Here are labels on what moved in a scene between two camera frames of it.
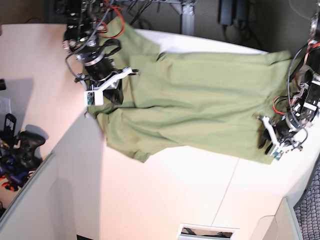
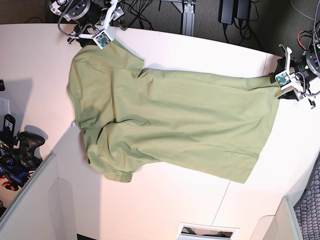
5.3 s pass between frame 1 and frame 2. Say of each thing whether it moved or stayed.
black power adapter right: stayed
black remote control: stayed
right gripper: moved
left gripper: moved
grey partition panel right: stayed
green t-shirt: moved
